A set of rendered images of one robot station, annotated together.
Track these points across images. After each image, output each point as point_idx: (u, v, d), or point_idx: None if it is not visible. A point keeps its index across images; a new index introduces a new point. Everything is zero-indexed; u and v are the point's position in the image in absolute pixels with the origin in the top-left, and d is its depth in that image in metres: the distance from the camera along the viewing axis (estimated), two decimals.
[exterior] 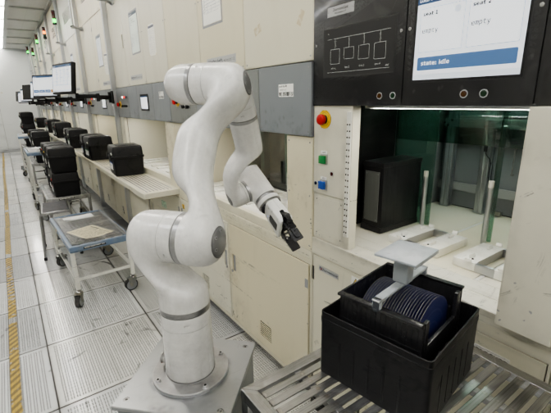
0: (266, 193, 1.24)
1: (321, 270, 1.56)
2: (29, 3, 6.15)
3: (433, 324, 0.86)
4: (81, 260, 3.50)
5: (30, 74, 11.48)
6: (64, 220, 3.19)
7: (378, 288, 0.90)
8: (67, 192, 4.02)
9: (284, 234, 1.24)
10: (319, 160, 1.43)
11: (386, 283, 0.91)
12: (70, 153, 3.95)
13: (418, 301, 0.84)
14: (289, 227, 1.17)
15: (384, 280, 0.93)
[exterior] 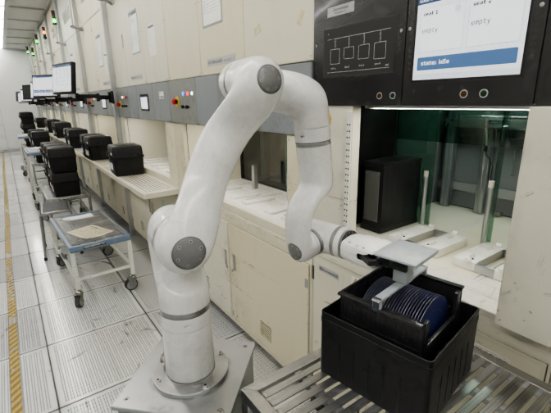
0: (331, 247, 0.96)
1: (321, 270, 1.56)
2: (29, 3, 6.15)
3: (433, 324, 0.86)
4: (81, 260, 3.50)
5: (30, 74, 11.48)
6: (64, 220, 3.19)
7: (378, 288, 0.90)
8: (67, 192, 4.02)
9: None
10: None
11: (386, 283, 0.91)
12: (70, 153, 3.95)
13: (418, 301, 0.84)
14: (385, 265, 0.86)
15: (384, 280, 0.93)
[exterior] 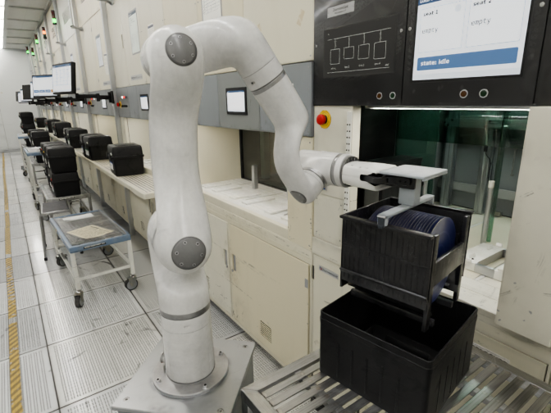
0: (332, 174, 0.91)
1: (321, 270, 1.56)
2: (29, 3, 6.15)
3: (441, 248, 0.81)
4: (81, 260, 3.50)
5: (30, 74, 11.48)
6: (64, 220, 3.19)
7: (382, 212, 0.84)
8: (67, 192, 4.02)
9: None
10: None
11: (390, 208, 0.86)
12: (70, 153, 3.95)
13: (425, 221, 0.79)
14: (392, 183, 0.81)
15: (389, 207, 0.87)
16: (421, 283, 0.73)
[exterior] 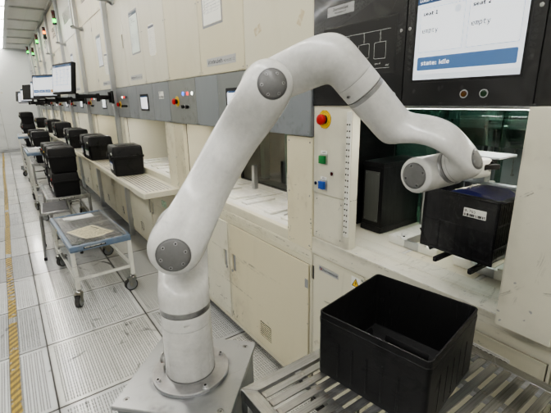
0: None
1: (321, 270, 1.56)
2: (29, 3, 6.15)
3: None
4: (81, 260, 3.50)
5: (30, 74, 11.48)
6: (64, 220, 3.19)
7: (483, 192, 1.01)
8: (67, 192, 4.02)
9: None
10: (319, 160, 1.43)
11: (475, 188, 1.03)
12: (70, 153, 3.95)
13: (497, 188, 1.07)
14: None
15: (467, 189, 1.04)
16: None
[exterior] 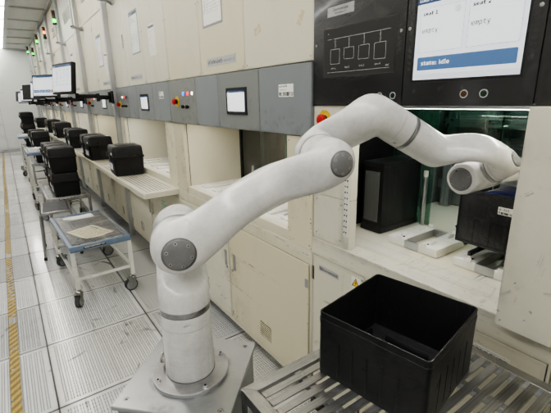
0: None
1: (321, 270, 1.56)
2: (29, 3, 6.15)
3: None
4: (81, 260, 3.50)
5: (30, 74, 11.48)
6: (64, 220, 3.19)
7: (515, 193, 1.13)
8: (67, 192, 4.02)
9: None
10: None
11: (507, 190, 1.16)
12: (70, 153, 3.95)
13: None
14: None
15: (500, 191, 1.16)
16: None
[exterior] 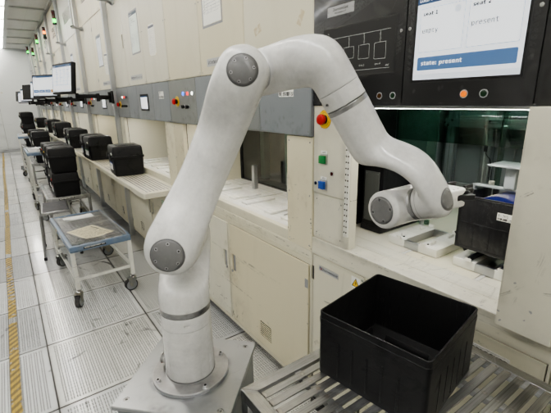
0: None
1: (321, 270, 1.56)
2: (29, 3, 6.15)
3: None
4: (81, 260, 3.50)
5: (30, 74, 11.48)
6: (64, 220, 3.19)
7: (514, 199, 1.14)
8: (67, 192, 4.02)
9: None
10: (319, 160, 1.43)
11: (506, 196, 1.16)
12: (70, 153, 3.95)
13: None
14: None
15: (499, 197, 1.17)
16: None
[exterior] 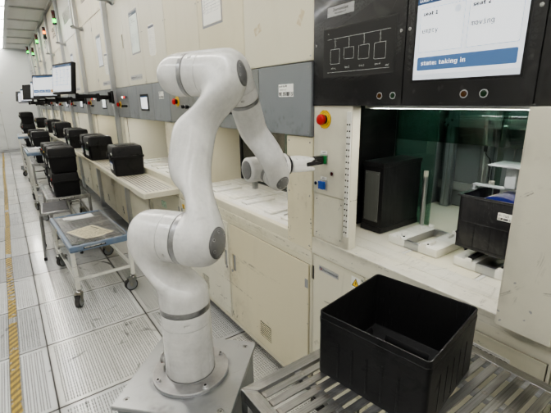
0: (287, 168, 1.29)
1: (321, 270, 1.56)
2: (29, 3, 6.15)
3: None
4: (81, 260, 3.50)
5: (30, 74, 11.48)
6: (64, 220, 3.19)
7: (514, 199, 1.14)
8: (67, 192, 4.02)
9: None
10: None
11: (507, 196, 1.16)
12: (70, 153, 3.95)
13: None
14: None
15: (499, 197, 1.17)
16: None
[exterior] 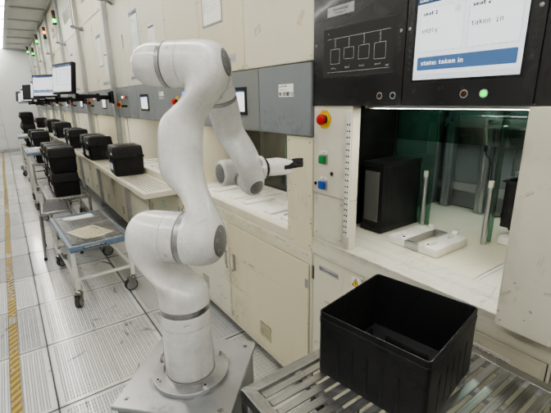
0: (263, 171, 1.23)
1: (321, 270, 1.56)
2: (29, 3, 6.15)
3: None
4: (81, 260, 3.50)
5: (30, 74, 11.48)
6: (64, 220, 3.19)
7: None
8: (67, 192, 4.02)
9: None
10: (319, 160, 1.43)
11: None
12: (70, 153, 3.95)
13: None
14: None
15: None
16: None
